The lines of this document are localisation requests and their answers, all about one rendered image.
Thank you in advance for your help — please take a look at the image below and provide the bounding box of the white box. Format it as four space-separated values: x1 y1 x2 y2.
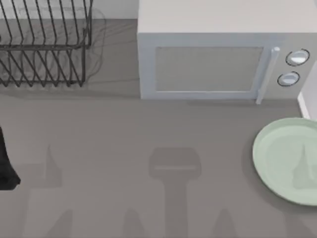
297 59 317 120

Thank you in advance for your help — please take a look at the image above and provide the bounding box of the microwave door handle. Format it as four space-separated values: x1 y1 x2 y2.
256 46 281 105

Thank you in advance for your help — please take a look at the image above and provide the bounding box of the pale microwave oven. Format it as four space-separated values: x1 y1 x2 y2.
137 0 317 105

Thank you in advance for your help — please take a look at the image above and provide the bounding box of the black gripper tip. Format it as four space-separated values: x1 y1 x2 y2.
0 126 21 191

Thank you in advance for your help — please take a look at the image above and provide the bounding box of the microwave door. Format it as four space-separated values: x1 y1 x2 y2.
138 33 273 100

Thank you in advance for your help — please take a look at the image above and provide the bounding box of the large microwave knob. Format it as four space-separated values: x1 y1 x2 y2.
285 49 311 67

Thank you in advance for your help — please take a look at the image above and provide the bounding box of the small microwave knob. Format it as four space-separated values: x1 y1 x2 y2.
277 71 301 87

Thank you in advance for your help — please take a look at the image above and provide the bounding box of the black wire dish rack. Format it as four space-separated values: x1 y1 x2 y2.
0 0 94 88

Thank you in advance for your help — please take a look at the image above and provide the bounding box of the pale green plate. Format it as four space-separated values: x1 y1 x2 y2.
252 117 317 207

